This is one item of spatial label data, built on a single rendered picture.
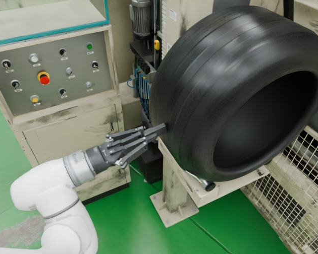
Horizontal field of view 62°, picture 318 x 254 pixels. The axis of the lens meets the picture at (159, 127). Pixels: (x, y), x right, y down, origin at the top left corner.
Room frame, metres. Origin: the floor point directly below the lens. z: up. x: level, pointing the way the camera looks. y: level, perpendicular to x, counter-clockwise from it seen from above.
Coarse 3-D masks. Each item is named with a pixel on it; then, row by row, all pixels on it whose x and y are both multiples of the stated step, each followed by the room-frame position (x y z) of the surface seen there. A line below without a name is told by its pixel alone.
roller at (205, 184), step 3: (201, 180) 0.58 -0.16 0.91; (204, 180) 0.57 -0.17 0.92; (201, 183) 0.57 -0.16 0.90; (204, 183) 0.56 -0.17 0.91; (207, 183) 0.56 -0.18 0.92; (210, 183) 0.56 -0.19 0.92; (213, 183) 0.56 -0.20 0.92; (204, 186) 0.55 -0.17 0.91; (207, 186) 0.55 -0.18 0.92; (210, 186) 0.55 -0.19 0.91; (213, 186) 0.55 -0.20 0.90; (207, 189) 0.54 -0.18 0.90; (210, 189) 0.55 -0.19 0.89
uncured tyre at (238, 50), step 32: (192, 32) 0.72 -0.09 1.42; (224, 32) 0.67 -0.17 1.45; (256, 32) 0.64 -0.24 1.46; (288, 32) 0.64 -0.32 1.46; (160, 64) 0.71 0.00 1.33; (192, 64) 0.62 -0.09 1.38; (224, 64) 0.57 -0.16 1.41; (256, 64) 0.56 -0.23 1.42; (288, 64) 0.58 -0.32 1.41; (160, 96) 0.63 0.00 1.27; (192, 96) 0.54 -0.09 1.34; (224, 96) 0.52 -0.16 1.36; (256, 96) 0.91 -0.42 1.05; (288, 96) 0.83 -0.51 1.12; (192, 128) 0.50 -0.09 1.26; (224, 128) 0.84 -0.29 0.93; (256, 128) 0.80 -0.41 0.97; (288, 128) 0.74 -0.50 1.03; (192, 160) 0.49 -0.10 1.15; (224, 160) 0.67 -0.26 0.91; (256, 160) 0.62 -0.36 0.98
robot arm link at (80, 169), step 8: (80, 152) 0.46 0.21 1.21; (64, 160) 0.44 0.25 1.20; (72, 160) 0.44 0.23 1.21; (80, 160) 0.44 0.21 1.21; (88, 160) 0.45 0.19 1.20; (72, 168) 0.42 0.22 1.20; (80, 168) 0.42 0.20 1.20; (88, 168) 0.42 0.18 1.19; (72, 176) 0.40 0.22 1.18; (80, 176) 0.41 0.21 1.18; (88, 176) 0.41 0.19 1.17; (80, 184) 0.40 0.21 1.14
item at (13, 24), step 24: (0, 0) 0.99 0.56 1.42; (24, 0) 1.02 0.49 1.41; (48, 0) 1.06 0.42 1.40; (72, 0) 1.10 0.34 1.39; (96, 0) 1.14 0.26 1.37; (0, 24) 0.97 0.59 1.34; (24, 24) 1.01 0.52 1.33; (48, 24) 1.05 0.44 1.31; (72, 24) 1.09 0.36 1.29; (96, 24) 1.13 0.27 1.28
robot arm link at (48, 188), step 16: (32, 176) 0.39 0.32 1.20; (48, 176) 0.39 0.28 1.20; (64, 176) 0.40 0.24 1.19; (16, 192) 0.36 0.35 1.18; (32, 192) 0.36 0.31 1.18; (48, 192) 0.36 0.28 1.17; (64, 192) 0.37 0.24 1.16; (32, 208) 0.34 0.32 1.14; (48, 208) 0.34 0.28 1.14; (64, 208) 0.34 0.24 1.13
